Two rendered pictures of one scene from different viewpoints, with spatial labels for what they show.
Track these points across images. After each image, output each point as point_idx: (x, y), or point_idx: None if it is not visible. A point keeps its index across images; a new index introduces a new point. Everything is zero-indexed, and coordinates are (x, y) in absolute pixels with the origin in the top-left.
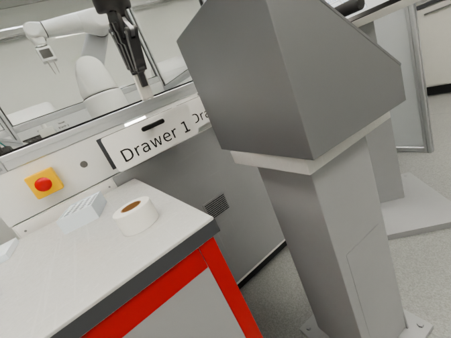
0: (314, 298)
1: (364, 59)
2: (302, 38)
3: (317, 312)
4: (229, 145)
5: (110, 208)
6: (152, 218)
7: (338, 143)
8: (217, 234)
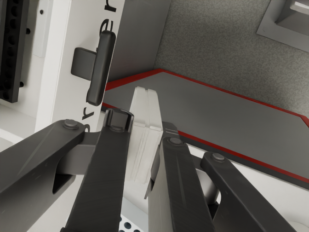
0: (296, 25)
1: None
2: None
3: (287, 25)
4: (301, 0)
5: (143, 197)
6: None
7: None
8: (143, 2)
